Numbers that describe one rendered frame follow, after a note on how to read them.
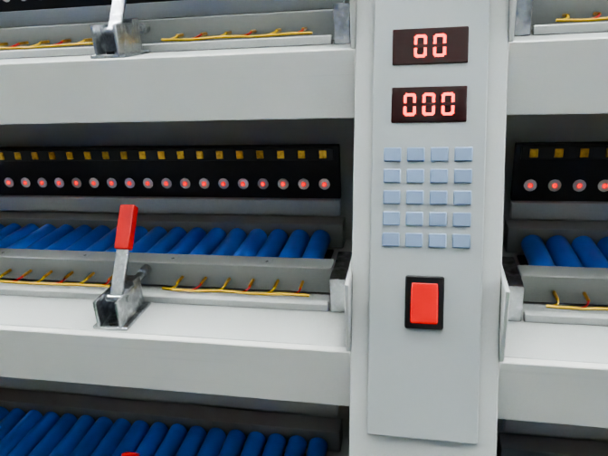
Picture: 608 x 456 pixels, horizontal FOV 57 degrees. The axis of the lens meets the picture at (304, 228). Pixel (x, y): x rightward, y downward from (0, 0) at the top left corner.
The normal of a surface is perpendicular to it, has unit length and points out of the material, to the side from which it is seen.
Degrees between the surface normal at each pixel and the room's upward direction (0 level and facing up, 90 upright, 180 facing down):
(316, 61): 109
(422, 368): 90
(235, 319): 19
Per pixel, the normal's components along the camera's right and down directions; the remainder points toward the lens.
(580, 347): -0.05, -0.93
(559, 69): -0.19, 0.37
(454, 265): -0.20, 0.05
